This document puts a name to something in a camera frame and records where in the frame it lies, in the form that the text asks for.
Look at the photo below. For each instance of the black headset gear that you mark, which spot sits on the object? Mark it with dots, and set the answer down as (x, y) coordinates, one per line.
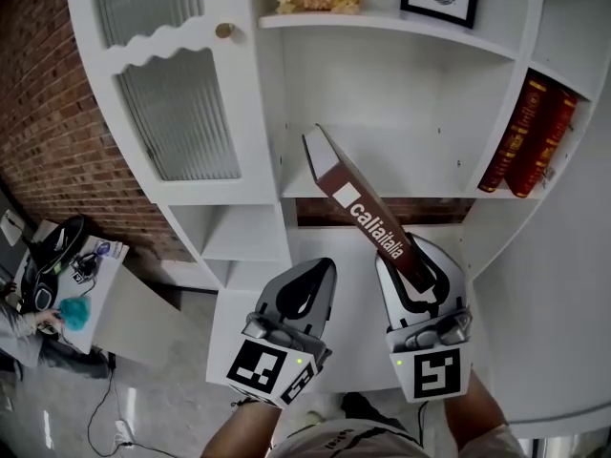
(52, 260)

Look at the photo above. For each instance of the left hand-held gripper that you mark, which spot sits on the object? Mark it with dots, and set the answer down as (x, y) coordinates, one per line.
(258, 368)

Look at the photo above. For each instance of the blue white packet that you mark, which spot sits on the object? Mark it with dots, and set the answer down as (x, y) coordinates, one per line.
(110, 248)

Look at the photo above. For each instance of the person's dark trouser leg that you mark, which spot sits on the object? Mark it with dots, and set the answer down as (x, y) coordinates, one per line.
(367, 410)

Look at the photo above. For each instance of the person's light shirt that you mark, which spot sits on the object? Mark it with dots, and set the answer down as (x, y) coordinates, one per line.
(382, 444)

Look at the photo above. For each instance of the thick red gilt book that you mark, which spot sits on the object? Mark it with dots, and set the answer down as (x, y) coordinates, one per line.
(541, 151)

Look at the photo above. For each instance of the white power strip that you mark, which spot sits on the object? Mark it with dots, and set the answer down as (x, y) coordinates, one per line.
(123, 432)

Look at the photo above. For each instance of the white wooden shelf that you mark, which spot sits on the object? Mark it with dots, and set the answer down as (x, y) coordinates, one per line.
(382, 93)

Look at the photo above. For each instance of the brass round door knob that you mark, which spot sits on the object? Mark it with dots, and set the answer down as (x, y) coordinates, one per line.
(224, 30)

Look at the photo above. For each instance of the person's left forearm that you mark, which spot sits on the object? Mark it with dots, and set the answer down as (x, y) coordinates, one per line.
(238, 432)

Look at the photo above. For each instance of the person's right forearm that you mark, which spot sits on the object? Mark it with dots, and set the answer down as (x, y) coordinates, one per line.
(477, 413)

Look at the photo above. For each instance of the white device box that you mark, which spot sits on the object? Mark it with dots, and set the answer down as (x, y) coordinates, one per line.
(10, 227)

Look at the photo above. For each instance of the ribbed glass cabinet door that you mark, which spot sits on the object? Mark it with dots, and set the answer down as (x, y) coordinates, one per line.
(167, 103)

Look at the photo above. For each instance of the brown hardcover book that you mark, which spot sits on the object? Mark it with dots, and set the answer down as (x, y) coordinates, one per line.
(363, 193)

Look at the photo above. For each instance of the slim red gilt book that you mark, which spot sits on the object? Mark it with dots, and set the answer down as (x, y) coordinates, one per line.
(513, 136)

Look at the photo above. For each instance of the white side desk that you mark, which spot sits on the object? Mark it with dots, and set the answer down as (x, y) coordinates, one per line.
(102, 294)

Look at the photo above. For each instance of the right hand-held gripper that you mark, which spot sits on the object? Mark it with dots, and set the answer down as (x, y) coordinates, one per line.
(436, 372)

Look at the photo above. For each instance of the teal fluffy duster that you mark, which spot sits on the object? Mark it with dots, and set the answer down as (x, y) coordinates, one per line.
(75, 313)

